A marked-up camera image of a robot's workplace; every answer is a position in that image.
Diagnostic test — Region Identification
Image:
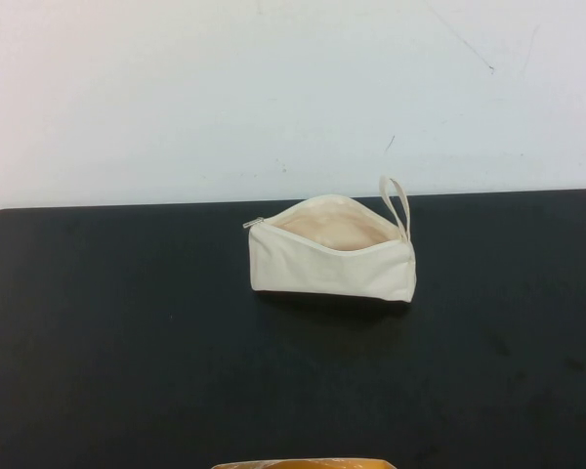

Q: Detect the cream fabric zip pencil case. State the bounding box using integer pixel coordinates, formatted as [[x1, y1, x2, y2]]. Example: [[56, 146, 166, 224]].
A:
[[243, 175, 416, 304]]

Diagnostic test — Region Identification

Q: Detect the yellow curved object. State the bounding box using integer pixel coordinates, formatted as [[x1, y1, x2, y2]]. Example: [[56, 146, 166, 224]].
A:
[[210, 443, 394, 469]]

